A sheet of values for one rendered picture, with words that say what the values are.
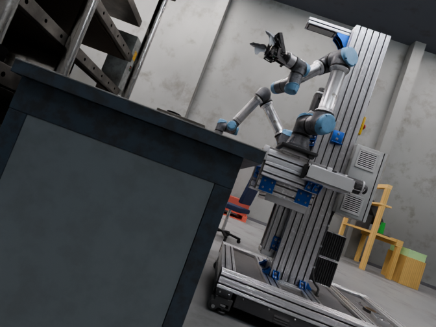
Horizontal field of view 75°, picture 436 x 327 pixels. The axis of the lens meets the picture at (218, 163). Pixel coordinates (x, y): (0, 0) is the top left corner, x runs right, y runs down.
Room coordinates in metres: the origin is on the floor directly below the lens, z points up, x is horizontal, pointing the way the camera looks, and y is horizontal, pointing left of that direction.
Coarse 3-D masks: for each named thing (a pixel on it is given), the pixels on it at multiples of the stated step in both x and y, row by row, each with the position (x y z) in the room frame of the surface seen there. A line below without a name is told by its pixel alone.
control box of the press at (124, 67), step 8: (120, 32) 2.04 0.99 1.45; (128, 40) 2.04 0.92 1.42; (136, 40) 2.04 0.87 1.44; (136, 48) 2.09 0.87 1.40; (112, 56) 2.04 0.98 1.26; (104, 64) 2.03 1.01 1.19; (112, 64) 2.04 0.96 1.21; (120, 64) 2.04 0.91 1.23; (128, 64) 2.07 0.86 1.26; (104, 72) 2.04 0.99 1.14; (112, 72) 2.04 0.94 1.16; (120, 72) 2.04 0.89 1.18; (128, 72) 2.12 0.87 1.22; (112, 80) 2.04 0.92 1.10; (120, 80) 2.04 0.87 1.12; (120, 88) 2.09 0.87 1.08
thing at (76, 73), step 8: (8, 40) 1.29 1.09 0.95; (8, 48) 1.29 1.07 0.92; (16, 48) 1.29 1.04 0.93; (24, 48) 1.29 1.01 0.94; (32, 48) 1.29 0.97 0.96; (8, 56) 1.29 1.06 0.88; (16, 56) 1.29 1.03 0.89; (24, 56) 1.29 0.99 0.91; (32, 56) 1.29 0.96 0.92; (40, 56) 1.29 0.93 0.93; (48, 56) 1.29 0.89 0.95; (8, 64) 1.29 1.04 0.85; (40, 64) 1.29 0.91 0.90; (48, 64) 1.29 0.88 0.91; (72, 72) 1.30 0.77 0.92; (80, 72) 1.37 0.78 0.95; (80, 80) 1.40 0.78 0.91; (88, 80) 1.47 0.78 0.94
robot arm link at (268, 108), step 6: (264, 102) 2.38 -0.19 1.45; (270, 102) 2.37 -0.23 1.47; (264, 108) 2.41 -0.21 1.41; (270, 108) 2.38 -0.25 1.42; (270, 114) 2.38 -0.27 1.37; (276, 114) 2.39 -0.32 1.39; (270, 120) 2.40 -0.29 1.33; (276, 120) 2.38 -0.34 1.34; (276, 126) 2.38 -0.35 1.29; (282, 126) 2.39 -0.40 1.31; (276, 132) 2.38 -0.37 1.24; (276, 138) 2.39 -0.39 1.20
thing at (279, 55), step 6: (270, 48) 1.45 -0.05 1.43; (276, 48) 1.46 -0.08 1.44; (264, 54) 1.49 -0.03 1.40; (270, 54) 1.46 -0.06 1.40; (276, 54) 1.46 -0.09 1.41; (282, 54) 1.48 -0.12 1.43; (288, 54) 1.47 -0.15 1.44; (270, 60) 1.49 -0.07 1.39; (276, 60) 1.48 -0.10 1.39; (282, 60) 1.48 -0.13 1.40
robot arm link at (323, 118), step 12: (348, 48) 1.58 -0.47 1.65; (336, 60) 1.61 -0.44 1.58; (348, 60) 1.58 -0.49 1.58; (336, 72) 1.61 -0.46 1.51; (348, 72) 1.63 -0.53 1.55; (336, 84) 1.61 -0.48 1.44; (324, 96) 1.63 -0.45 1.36; (336, 96) 1.61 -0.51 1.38; (324, 108) 1.60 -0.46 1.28; (312, 120) 1.63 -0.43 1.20; (324, 120) 1.57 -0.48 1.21; (312, 132) 1.66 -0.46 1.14; (324, 132) 1.60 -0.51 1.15
